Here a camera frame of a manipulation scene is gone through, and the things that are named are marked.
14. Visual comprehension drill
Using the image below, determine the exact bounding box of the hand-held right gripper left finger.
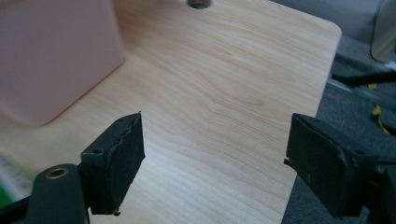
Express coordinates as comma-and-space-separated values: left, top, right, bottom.
79, 111, 147, 217

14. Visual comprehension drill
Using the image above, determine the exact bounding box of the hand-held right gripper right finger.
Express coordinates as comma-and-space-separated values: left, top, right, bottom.
283, 113, 379, 218

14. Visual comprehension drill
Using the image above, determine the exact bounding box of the green and white packet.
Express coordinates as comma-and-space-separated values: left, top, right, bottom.
0, 152, 35, 210

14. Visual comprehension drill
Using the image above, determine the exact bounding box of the pink plastic box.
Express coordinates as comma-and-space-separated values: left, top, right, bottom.
0, 0, 127, 128

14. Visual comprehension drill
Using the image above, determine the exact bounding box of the grey metal stand base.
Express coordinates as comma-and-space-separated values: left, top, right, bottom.
369, 0, 396, 63

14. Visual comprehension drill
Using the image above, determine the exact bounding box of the yellow cable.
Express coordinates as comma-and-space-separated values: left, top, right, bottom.
367, 82, 392, 136

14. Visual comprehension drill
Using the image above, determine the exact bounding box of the black cable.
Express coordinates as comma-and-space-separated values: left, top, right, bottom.
331, 70, 396, 86

